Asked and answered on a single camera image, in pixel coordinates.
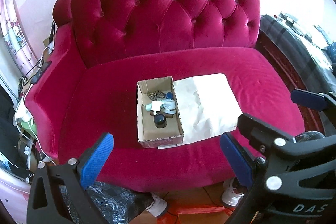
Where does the cardboard box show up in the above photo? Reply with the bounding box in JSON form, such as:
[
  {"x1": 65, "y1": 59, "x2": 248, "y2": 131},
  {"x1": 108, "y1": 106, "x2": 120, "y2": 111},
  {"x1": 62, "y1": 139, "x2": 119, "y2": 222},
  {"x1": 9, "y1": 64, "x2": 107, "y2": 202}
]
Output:
[{"x1": 137, "y1": 76, "x2": 185, "y2": 149}]

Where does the white cosmetic jar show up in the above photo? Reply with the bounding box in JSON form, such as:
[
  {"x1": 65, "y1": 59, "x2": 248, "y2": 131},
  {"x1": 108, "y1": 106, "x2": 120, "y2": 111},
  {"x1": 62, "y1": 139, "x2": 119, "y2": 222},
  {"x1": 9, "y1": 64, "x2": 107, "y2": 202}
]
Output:
[{"x1": 163, "y1": 99, "x2": 176, "y2": 114}]

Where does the black round-top bottle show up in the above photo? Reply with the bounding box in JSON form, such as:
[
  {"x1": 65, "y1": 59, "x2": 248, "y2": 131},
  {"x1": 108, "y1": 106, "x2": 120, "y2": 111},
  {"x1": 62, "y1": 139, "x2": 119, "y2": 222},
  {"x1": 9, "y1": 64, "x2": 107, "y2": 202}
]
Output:
[{"x1": 153, "y1": 114, "x2": 167, "y2": 128}]

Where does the light blue cosmetic tube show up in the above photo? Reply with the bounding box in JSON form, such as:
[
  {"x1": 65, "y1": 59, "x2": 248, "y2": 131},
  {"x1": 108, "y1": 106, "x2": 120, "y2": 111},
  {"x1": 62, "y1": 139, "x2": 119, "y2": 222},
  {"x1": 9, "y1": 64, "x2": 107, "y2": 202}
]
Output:
[{"x1": 145, "y1": 103, "x2": 152, "y2": 111}]

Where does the blue key fob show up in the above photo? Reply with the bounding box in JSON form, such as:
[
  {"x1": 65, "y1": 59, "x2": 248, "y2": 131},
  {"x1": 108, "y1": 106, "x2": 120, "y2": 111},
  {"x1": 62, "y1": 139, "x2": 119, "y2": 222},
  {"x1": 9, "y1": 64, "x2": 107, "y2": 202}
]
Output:
[{"x1": 166, "y1": 92, "x2": 173, "y2": 100}]

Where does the white charger plug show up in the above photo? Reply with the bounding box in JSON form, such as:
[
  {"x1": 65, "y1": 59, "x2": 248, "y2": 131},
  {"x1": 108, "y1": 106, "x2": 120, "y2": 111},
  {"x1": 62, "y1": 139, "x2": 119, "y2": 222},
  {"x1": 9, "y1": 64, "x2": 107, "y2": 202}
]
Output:
[{"x1": 151, "y1": 101, "x2": 162, "y2": 111}]

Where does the metal key bunch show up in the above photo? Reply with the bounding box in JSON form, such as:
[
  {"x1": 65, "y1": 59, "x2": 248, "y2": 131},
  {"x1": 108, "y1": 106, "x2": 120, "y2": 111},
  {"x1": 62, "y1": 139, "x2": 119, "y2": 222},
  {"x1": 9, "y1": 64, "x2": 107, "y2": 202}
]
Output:
[{"x1": 147, "y1": 90, "x2": 166, "y2": 101}]

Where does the brown cosmetic tube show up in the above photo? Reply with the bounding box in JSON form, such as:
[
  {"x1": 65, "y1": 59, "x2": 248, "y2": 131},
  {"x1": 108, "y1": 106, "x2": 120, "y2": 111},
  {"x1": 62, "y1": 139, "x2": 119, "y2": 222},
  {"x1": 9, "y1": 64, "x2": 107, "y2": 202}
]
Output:
[{"x1": 150, "y1": 110, "x2": 174, "y2": 119}]

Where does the white sneaker right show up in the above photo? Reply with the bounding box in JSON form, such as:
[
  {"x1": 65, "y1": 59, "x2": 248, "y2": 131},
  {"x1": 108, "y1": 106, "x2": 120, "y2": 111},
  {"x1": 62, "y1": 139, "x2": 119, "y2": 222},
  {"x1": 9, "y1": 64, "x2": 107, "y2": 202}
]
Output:
[{"x1": 221, "y1": 177, "x2": 248, "y2": 207}]

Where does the white sneaker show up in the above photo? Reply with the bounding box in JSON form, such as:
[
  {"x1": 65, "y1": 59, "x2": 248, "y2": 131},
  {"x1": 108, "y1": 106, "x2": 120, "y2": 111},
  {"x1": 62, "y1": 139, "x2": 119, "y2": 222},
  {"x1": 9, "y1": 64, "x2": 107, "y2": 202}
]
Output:
[
  {"x1": 146, "y1": 193, "x2": 168, "y2": 218},
  {"x1": 221, "y1": 177, "x2": 248, "y2": 207}
]

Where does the dark cabinet with clutter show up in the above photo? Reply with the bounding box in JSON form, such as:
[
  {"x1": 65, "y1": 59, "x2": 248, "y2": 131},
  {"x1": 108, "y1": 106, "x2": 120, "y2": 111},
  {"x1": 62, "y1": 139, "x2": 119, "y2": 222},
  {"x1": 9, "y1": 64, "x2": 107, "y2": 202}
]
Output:
[{"x1": 256, "y1": 12, "x2": 336, "y2": 135}]

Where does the beige paper sheet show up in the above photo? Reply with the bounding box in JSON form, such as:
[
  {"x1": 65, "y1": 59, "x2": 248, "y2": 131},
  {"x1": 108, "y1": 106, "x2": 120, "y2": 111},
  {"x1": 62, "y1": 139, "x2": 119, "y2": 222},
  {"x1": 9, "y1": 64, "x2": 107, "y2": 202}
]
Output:
[{"x1": 173, "y1": 73, "x2": 242, "y2": 146}]

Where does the black jacket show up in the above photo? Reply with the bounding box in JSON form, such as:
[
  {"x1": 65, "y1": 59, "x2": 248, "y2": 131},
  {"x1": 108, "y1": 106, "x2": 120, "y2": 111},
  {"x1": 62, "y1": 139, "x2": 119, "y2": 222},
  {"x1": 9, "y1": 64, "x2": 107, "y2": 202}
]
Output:
[{"x1": 1, "y1": 86, "x2": 19, "y2": 161}]

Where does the white sneaker left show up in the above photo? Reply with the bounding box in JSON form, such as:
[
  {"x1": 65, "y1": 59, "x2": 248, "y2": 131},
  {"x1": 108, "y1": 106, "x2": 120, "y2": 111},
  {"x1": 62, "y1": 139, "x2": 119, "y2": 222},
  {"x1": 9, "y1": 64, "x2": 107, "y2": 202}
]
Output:
[{"x1": 146, "y1": 193, "x2": 168, "y2": 218}]

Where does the pink cartoon curtain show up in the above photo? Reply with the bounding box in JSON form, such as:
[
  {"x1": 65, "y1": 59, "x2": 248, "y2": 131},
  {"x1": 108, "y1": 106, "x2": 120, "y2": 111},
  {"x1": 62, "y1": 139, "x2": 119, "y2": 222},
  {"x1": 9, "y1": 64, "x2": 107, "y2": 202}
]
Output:
[{"x1": 1, "y1": 0, "x2": 37, "y2": 76}]

